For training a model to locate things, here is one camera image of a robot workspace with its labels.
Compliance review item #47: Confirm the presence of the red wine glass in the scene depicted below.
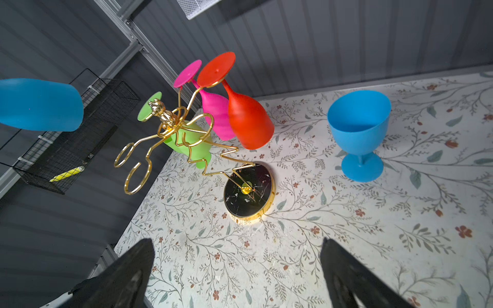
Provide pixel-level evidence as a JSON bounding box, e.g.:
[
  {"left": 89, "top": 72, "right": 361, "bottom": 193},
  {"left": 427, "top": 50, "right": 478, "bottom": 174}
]
[{"left": 197, "top": 51, "right": 275, "bottom": 150}]

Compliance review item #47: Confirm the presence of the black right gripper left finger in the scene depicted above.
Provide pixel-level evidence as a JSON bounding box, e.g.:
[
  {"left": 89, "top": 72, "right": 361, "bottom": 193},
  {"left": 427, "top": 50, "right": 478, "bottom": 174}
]
[{"left": 63, "top": 238, "right": 155, "bottom": 307}]

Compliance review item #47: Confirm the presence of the blue wine glass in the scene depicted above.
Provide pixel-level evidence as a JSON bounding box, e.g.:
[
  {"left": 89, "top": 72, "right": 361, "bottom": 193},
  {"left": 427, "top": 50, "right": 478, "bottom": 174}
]
[
  {"left": 1, "top": 78, "right": 83, "bottom": 132},
  {"left": 327, "top": 91, "right": 392, "bottom": 183}
]

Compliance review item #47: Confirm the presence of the blue wine glass front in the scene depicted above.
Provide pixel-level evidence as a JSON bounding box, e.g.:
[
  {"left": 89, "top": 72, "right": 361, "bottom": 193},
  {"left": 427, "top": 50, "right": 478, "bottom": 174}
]
[{"left": 327, "top": 91, "right": 392, "bottom": 183}]

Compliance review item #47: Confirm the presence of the lime green wine glass back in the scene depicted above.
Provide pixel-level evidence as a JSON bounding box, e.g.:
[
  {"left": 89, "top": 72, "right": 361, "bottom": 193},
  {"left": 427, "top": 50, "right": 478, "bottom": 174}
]
[{"left": 137, "top": 92, "right": 212, "bottom": 170}]

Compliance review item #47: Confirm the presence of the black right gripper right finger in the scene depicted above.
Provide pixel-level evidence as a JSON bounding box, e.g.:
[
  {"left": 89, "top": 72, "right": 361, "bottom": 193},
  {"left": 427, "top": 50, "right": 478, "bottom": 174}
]
[{"left": 320, "top": 237, "right": 412, "bottom": 307}]

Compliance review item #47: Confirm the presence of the white wire mesh basket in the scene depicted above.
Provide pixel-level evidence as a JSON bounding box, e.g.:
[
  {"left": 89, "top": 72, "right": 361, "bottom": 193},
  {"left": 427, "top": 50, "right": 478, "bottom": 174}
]
[{"left": 177, "top": 0, "right": 221, "bottom": 20}]

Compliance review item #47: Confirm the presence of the magenta wine glass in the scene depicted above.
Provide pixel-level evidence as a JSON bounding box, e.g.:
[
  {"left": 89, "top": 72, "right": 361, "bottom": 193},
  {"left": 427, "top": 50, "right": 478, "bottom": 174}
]
[{"left": 173, "top": 60, "right": 236, "bottom": 141}]

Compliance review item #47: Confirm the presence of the black wire mesh basket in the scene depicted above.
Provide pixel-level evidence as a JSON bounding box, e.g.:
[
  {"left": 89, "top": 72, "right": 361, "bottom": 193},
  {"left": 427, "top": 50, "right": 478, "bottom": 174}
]
[{"left": 1, "top": 78, "right": 140, "bottom": 196}]

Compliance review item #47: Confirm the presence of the gold wine glass rack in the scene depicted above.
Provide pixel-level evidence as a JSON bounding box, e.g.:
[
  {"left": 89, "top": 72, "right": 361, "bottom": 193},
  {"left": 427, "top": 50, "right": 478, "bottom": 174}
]
[{"left": 114, "top": 92, "right": 276, "bottom": 221}]

